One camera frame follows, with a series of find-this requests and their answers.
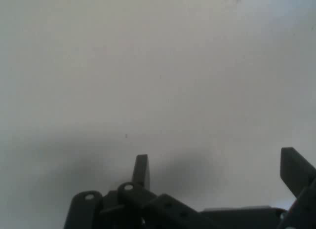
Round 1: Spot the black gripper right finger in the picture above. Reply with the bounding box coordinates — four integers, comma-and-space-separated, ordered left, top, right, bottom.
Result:
276, 147, 316, 229

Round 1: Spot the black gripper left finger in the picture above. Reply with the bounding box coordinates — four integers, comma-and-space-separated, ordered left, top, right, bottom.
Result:
63, 154, 205, 229

